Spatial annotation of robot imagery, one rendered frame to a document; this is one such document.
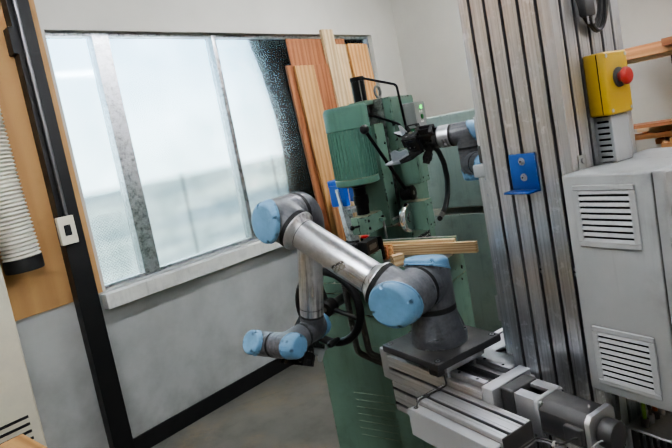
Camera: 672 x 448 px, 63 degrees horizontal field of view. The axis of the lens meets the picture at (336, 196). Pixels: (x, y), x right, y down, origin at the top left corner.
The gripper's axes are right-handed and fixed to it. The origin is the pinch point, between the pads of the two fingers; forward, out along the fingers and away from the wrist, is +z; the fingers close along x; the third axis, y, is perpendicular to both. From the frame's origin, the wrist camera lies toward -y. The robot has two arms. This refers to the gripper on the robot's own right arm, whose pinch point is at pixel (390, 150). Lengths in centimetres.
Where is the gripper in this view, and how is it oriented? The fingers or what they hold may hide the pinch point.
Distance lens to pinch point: 198.2
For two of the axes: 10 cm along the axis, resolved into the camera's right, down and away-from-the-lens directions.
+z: -8.1, 1.1, 5.7
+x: -2.7, 8.0, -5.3
